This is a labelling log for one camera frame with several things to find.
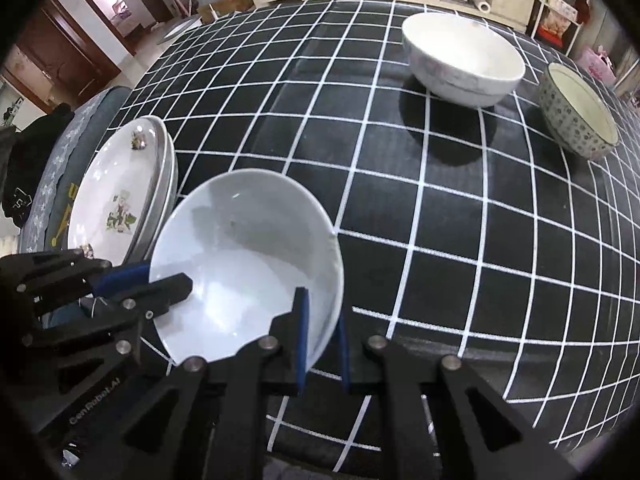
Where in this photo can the white paper roll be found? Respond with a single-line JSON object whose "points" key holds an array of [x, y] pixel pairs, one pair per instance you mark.
{"points": [[480, 0]]}

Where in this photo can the brown wooden door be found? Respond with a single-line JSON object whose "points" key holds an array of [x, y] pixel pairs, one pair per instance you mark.
{"points": [[65, 50]]}

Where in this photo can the plain white plate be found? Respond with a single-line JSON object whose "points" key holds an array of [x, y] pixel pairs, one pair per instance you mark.
{"points": [[175, 175]]}

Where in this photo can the black garment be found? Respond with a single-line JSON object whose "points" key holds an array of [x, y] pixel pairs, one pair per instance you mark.
{"points": [[35, 160]]}

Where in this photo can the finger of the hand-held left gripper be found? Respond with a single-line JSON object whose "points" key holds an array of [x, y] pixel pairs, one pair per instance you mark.
{"points": [[165, 292], [125, 277]]}

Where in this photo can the pink bag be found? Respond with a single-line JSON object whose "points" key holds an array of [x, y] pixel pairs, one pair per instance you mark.
{"points": [[597, 65]]}

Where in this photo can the red box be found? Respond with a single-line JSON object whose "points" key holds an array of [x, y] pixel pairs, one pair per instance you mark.
{"points": [[555, 30]]}

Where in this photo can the small dotted pattern bowl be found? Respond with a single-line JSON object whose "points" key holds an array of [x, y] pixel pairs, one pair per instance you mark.
{"points": [[575, 105]]}

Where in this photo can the dark cloth with yellow print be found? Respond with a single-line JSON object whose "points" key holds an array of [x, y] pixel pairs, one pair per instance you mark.
{"points": [[65, 215]]}

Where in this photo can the green floral print plate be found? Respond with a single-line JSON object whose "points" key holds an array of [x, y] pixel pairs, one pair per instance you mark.
{"points": [[115, 175]]}

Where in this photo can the white bowl grey marbled outside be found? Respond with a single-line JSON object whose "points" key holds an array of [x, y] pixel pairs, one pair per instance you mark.
{"points": [[460, 55]]}

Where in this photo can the pink petal print plate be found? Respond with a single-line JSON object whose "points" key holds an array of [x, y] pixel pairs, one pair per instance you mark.
{"points": [[169, 160]]}

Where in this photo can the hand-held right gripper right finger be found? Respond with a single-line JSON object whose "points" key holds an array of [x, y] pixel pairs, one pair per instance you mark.
{"points": [[344, 360]]}

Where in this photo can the white bowl pink flower print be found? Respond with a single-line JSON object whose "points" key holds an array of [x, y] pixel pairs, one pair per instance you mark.
{"points": [[240, 250]]}

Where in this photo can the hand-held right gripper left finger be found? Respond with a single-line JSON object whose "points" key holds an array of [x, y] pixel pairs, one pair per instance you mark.
{"points": [[285, 360]]}

